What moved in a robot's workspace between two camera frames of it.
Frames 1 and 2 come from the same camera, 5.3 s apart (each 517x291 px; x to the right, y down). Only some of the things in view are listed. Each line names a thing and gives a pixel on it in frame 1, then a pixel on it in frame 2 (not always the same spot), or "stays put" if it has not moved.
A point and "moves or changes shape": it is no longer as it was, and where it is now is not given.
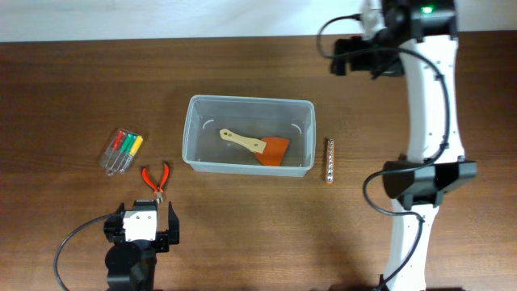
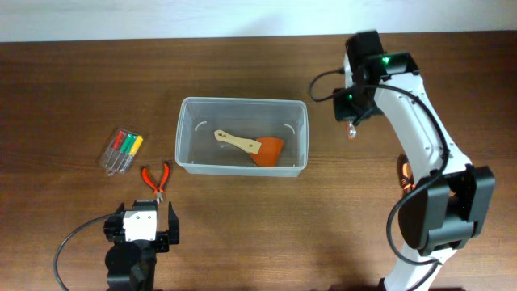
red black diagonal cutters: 159,191 stays put
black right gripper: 392,69 -> 342,111
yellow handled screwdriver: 136,145 stays put
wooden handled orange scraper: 270,151 moves or changes shape
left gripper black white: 164,238 stays put
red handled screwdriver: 118,140 stays put
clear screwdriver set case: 119,153 stays put
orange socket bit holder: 329,173 -> 352,132
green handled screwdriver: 128,143 stays put
